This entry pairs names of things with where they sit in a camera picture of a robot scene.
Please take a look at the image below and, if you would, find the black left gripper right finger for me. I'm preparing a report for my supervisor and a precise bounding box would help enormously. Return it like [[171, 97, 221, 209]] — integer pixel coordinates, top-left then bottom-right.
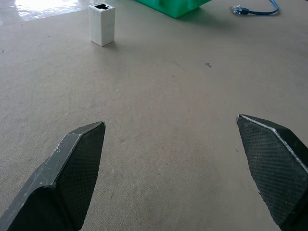
[[236, 114, 308, 231]]

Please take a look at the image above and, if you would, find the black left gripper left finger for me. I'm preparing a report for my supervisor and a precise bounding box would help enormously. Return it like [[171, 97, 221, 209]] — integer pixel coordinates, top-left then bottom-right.
[[0, 121, 106, 231]]

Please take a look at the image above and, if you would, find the white ethernet coupler block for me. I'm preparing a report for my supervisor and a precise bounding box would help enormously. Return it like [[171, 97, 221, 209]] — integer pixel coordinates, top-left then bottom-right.
[[88, 3, 116, 47]]

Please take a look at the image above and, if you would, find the green plastic block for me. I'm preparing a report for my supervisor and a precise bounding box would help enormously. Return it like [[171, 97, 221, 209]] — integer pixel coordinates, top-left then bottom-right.
[[133, 0, 212, 19]]

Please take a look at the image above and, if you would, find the blue Ethernet cable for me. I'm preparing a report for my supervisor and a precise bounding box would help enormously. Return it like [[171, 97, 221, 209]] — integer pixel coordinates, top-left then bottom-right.
[[228, 0, 280, 15]]

